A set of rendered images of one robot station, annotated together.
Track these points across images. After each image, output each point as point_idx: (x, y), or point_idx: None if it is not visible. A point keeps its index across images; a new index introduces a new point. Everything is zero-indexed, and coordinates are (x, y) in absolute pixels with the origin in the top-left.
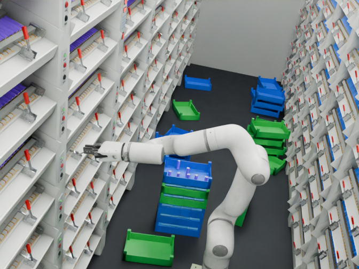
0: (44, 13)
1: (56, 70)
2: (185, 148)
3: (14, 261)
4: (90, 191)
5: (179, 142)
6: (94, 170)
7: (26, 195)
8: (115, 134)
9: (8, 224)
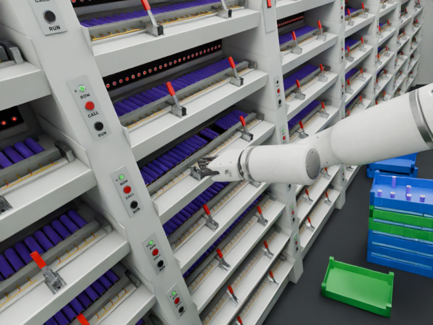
0: None
1: None
2: (356, 144)
3: None
4: (258, 217)
5: (342, 131)
6: (252, 192)
7: (72, 236)
8: None
9: (15, 290)
